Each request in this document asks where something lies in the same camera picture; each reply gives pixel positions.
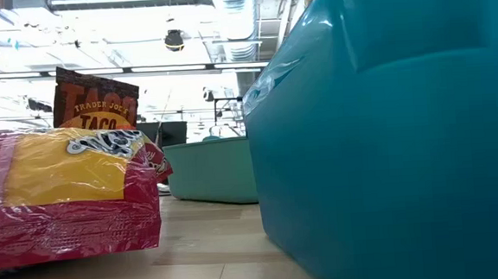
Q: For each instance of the blue plastic bin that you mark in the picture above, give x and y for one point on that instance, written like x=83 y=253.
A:
x=384 y=148

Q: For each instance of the silver metal spoon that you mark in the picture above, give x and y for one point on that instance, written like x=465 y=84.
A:
x=164 y=189

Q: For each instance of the teal plastic bin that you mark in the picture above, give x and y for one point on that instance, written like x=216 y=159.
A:
x=207 y=172

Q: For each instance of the red yellow ramen packet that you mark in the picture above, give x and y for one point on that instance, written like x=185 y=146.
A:
x=61 y=177

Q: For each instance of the black background stand frame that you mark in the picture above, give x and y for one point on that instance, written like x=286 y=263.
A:
x=225 y=99

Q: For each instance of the brown taco seasoning packet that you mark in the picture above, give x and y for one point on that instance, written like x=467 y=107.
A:
x=95 y=105

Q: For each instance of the dark background screen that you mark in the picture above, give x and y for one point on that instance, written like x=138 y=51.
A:
x=168 y=133

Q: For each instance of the long ceiling light fixture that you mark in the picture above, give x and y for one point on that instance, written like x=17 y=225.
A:
x=97 y=72

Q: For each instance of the black background fixture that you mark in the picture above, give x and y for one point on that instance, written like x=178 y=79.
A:
x=39 y=105

